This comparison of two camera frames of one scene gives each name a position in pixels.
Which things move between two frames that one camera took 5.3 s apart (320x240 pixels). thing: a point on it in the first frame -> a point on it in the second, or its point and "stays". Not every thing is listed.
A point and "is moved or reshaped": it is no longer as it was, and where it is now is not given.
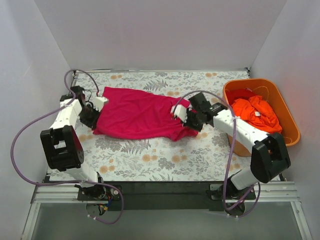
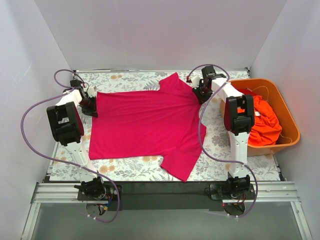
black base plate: x=164 y=196 stays
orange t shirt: x=254 y=109 stays
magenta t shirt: x=128 y=111 is moved or reshaped
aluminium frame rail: x=277 y=192 stays
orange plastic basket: x=268 y=89 stays
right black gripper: x=191 y=121 -> x=200 y=95
